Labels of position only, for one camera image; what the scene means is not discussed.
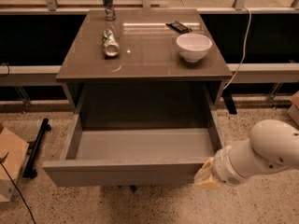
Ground grey top drawer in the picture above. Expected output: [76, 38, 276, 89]
[41, 83, 226, 188]

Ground cardboard box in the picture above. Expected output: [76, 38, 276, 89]
[0, 124, 29, 202]

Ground white ceramic bowl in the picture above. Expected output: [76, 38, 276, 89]
[176, 33, 212, 63]

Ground upright blue drink can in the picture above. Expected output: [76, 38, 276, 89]
[103, 0, 116, 21]

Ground blue tape cross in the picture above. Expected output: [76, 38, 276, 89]
[129, 185, 137, 194]

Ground black metal bar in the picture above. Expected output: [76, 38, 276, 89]
[22, 119, 51, 178]

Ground crushed green can lying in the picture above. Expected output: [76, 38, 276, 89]
[102, 29, 120, 57]

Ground grey drawer cabinet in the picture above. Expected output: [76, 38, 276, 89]
[57, 9, 231, 109]

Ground black cable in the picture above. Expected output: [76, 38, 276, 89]
[0, 151, 36, 224]

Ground white cable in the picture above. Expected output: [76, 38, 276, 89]
[222, 6, 252, 91]

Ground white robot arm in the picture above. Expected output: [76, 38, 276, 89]
[194, 119, 299, 189]

